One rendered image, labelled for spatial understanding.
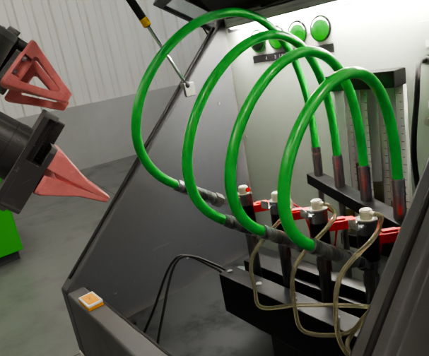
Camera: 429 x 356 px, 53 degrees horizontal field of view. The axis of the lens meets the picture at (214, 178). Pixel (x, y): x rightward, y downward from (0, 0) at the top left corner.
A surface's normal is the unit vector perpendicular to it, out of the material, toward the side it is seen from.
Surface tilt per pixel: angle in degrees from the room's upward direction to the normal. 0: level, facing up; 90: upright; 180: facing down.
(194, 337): 0
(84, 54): 90
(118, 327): 0
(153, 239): 90
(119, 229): 90
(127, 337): 0
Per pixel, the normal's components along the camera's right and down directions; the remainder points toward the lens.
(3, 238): 0.62, 0.11
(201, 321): -0.18, -0.95
